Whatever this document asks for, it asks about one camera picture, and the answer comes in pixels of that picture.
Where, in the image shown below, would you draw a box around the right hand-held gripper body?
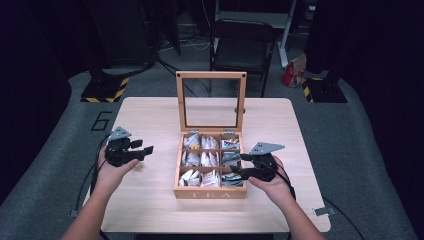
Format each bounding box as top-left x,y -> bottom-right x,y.
249,142 -> 286,183

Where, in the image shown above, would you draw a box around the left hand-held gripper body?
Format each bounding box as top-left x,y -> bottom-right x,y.
105,126 -> 138,168

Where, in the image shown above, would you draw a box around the assorted tea bag packets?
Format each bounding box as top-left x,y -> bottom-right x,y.
178,133 -> 245,188

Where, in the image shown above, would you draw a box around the wooden tea box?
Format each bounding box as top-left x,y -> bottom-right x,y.
173,70 -> 248,200

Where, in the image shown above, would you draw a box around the person's right hand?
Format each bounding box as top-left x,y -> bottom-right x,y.
249,156 -> 296,208

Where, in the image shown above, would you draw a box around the person's left hand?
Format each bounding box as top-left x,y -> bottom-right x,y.
94,146 -> 140,196

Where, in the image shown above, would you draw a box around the striped black stand base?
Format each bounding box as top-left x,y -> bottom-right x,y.
80,75 -> 131,104
300,76 -> 348,104

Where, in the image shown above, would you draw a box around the red paper bag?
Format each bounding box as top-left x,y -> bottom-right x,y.
280,53 -> 307,89

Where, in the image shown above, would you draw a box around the black equipment cabinet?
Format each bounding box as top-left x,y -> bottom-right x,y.
85,0 -> 158,69

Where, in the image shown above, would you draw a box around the black folding chair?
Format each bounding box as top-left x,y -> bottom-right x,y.
208,18 -> 280,99

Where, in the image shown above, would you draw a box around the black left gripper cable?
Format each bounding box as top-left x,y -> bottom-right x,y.
73,132 -> 113,240

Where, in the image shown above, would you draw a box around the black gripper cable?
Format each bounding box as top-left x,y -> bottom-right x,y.
274,162 -> 367,240
73,132 -> 113,240

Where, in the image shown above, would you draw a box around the black floor cable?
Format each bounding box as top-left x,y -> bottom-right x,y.
155,57 -> 210,98

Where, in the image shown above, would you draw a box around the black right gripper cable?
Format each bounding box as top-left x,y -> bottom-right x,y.
274,162 -> 367,240

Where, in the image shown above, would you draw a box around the white floor cable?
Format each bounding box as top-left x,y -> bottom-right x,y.
159,37 -> 212,53

